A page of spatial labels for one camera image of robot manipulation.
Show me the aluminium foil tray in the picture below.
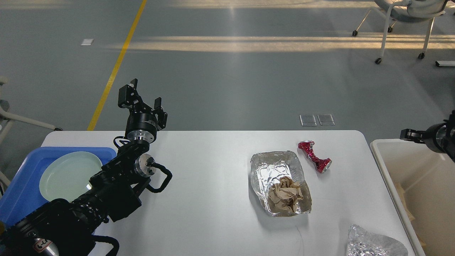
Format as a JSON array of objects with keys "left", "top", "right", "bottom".
[{"left": 250, "top": 151, "right": 312, "bottom": 217}]

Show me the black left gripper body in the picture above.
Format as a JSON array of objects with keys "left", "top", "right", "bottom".
[{"left": 125, "top": 107, "right": 168, "bottom": 144}]

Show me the crumpled brown paper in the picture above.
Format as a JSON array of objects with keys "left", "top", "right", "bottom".
[{"left": 268, "top": 176, "right": 304, "bottom": 212}]

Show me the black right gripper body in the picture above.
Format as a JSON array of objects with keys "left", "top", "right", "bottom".
[{"left": 423, "top": 123, "right": 452, "bottom": 154}]

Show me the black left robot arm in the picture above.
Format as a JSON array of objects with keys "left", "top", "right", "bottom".
[{"left": 1, "top": 79, "right": 172, "bottom": 256}]

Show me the right clear floor plate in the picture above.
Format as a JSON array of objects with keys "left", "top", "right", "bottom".
[{"left": 317, "top": 114, "right": 336, "bottom": 126}]

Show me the clear floor plate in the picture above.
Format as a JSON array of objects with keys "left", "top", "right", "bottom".
[
  {"left": 299, "top": 114, "right": 317, "bottom": 127},
  {"left": 317, "top": 114, "right": 336, "bottom": 126}
]

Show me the white rolling chair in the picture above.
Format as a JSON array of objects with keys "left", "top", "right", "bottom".
[{"left": 352, "top": 0, "right": 448, "bottom": 65}]

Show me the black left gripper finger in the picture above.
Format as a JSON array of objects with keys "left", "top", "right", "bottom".
[
  {"left": 153, "top": 97, "right": 168, "bottom": 123},
  {"left": 118, "top": 79, "right": 146, "bottom": 113}
]

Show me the left clear floor plate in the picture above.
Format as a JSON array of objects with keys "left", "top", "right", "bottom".
[{"left": 299, "top": 114, "right": 317, "bottom": 127}]

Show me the white plastic bin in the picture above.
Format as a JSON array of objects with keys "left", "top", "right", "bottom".
[{"left": 370, "top": 139, "right": 455, "bottom": 256}]

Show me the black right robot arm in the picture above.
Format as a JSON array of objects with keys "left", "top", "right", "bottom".
[{"left": 400, "top": 110, "right": 455, "bottom": 162}]

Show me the white bar on floor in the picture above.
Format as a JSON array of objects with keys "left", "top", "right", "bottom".
[{"left": 435, "top": 60, "right": 455, "bottom": 68}]

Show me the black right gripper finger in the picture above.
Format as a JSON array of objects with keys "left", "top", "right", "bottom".
[{"left": 400, "top": 129, "right": 425, "bottom": 144}]

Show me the white chair base left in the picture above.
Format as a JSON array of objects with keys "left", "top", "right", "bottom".
[{"left": 0, "top": 76, "right": 63, "bottom": 143}]

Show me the blue plastic tray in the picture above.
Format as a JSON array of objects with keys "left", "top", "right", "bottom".
[{"left": 0, "top": 147, "right": 116, "bottom": 227}]

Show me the red shiny wrapper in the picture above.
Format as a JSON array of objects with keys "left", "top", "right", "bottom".
[{"left": 298, "top": 140, "right": 332, "bottom": 174}]

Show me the mint green plate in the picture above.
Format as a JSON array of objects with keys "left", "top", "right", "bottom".
[{"left": 39, "top": 151, "right": 101, "bottom": 202}]

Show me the white floor tag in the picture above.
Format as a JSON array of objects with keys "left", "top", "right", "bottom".
[{"left": 81, "top": 38, "right": 94, "bottom": 46}]

